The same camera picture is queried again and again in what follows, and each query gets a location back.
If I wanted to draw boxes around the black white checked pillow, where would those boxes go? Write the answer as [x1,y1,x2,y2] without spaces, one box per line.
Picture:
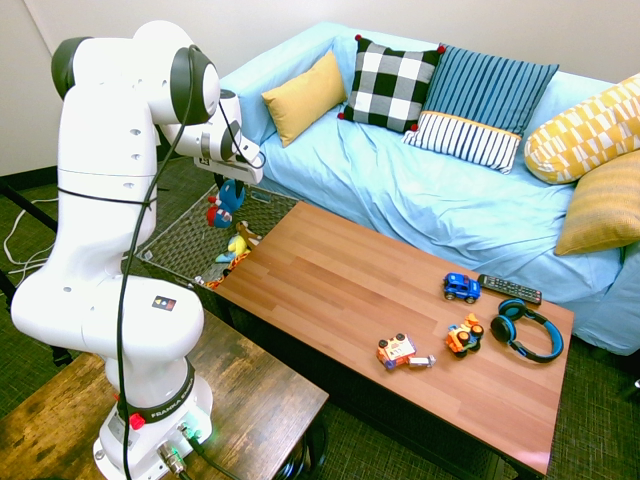
[336,33,448,134]

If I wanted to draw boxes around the black base cable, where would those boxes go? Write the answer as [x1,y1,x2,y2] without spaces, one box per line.
[180,423,244,480]

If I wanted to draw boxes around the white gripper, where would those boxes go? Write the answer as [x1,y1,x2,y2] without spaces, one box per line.
[192,152,265,200]

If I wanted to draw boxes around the orange striped pillow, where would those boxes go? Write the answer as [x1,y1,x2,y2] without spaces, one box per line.
[554,149,640,258]

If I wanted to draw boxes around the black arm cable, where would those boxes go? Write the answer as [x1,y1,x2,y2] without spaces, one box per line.
[114,43,267,480]

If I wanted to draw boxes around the rustic dark wooden table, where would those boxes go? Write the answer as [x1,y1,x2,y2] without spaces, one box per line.
[0,309,331,480]

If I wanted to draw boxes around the plain mustard pillow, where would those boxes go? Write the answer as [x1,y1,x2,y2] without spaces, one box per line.
[260,49,349,149]

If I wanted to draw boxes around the reddish wooden coffee table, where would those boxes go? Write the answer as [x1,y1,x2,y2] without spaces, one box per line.
[212,199,576,480]

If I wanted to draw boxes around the grey base cable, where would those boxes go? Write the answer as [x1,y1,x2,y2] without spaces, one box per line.
[156,443,195,480]

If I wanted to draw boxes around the yellow white patterned pillow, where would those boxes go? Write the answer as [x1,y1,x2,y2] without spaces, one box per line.
[523,73,640,186]

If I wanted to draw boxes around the blue black headphones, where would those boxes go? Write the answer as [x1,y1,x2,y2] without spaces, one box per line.
[489,297,566,364]

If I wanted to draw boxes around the black remote control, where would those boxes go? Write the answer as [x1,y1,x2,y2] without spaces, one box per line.
[476,273,544,307]

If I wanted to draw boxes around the orange toy fire truck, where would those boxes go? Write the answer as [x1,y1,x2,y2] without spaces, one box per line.
[375,331,438,373]

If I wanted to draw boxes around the blue toy car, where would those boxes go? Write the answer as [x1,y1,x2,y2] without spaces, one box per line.
[441,271,483,305]

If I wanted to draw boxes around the blue red superhero stuffed toy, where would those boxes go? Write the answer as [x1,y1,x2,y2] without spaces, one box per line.
[206,177,247,230]

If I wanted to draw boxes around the light blue covered sofa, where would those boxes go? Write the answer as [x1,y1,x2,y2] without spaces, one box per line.
[218,19,640,357]

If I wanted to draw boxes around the brown dog plush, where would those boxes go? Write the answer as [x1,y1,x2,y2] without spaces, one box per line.
[234,220,263,249]

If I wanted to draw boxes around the yellow blue plush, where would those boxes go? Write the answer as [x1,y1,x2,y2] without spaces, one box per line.
[214,234,252,265]

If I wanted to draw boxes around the blue striped pillow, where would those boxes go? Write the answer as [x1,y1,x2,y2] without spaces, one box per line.
[401,44,561,176]

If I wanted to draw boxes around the white cable bundle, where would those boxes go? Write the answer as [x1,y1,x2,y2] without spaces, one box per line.
[1,196,60,277]

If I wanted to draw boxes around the orange toy excavator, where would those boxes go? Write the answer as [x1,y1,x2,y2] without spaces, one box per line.
[444,312,486,359]

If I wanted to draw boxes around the woven wicker basket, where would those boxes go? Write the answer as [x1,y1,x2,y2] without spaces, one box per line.
[133,181,302,297]

